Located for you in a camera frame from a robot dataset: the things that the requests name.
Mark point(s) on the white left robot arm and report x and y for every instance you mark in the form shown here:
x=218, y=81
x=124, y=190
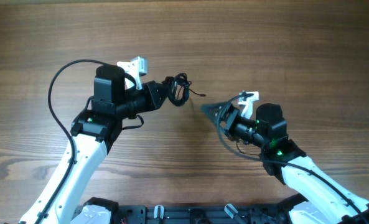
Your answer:
x=118, y=94

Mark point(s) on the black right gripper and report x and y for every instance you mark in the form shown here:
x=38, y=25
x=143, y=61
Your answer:
x=227, y=107

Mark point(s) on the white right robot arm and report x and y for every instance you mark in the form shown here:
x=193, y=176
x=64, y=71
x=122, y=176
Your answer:
x=320, y=199

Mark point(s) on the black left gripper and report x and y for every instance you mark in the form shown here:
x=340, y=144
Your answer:
x=154, y=101

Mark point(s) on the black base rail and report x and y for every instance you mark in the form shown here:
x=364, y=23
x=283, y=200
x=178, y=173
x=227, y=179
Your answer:
x=254, y=214

